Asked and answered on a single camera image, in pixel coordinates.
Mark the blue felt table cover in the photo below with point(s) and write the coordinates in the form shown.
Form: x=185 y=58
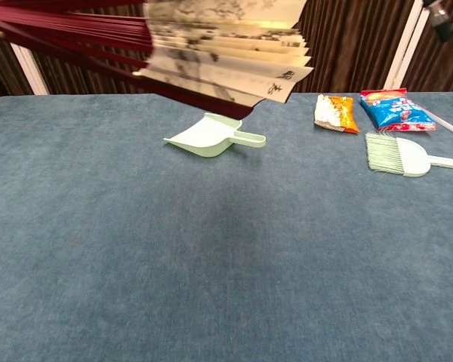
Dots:
x=98 y=226

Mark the white screen frame post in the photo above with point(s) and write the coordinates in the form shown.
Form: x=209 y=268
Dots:
x=30 y=71
x=407 y=45

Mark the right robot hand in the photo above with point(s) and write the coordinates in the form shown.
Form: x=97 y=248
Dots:
x=447 y=24

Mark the red ribbed paper folding fan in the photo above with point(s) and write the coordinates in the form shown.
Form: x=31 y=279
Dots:
x=211 y=56

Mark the blue red snack bag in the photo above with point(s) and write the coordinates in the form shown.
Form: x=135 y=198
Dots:
x=396 y=111

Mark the light green plastic dustpan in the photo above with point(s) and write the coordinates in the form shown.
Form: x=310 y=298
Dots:
x=204 y=139

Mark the light green hand brush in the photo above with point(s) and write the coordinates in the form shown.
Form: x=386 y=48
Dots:
x=407 y=156

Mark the dark brown curtain backdrop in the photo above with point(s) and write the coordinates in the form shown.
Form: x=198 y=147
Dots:
x=355 y=45

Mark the orange white snack packet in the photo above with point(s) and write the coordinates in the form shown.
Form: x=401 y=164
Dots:
x=336 y=113

